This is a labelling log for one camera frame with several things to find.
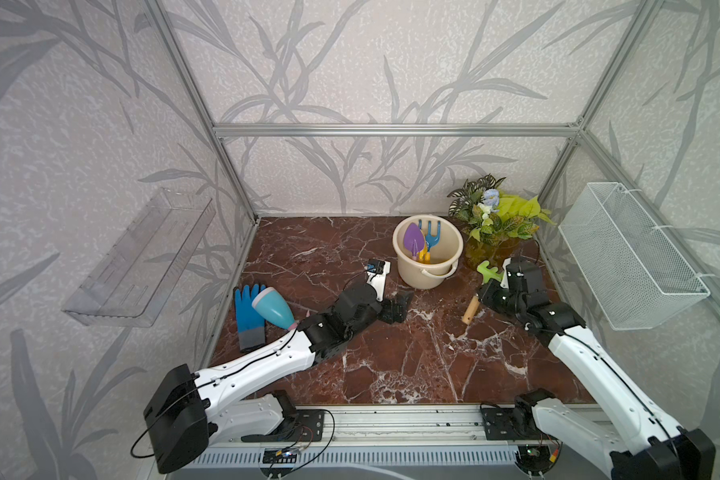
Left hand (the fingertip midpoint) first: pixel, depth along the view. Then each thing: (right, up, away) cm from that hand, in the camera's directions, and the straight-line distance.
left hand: (402, 292), depth 74 cm
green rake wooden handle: (+24, +3, +7) cm, 25 cm away
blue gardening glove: (-44, -12, +15) cm, 48 cm away
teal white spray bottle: (-39, -6, +17) cm, 43 cm away
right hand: (+21, 0, +6) cm, 22 cm away
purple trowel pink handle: (+6, +13, +24) cm, 29 cm away
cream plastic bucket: (+13, +6, +11) cm, 18 cm away
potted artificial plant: (+30, +18, +17) cm, 39 cm away
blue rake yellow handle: (+11, +13, +23) cm, 29 cm away
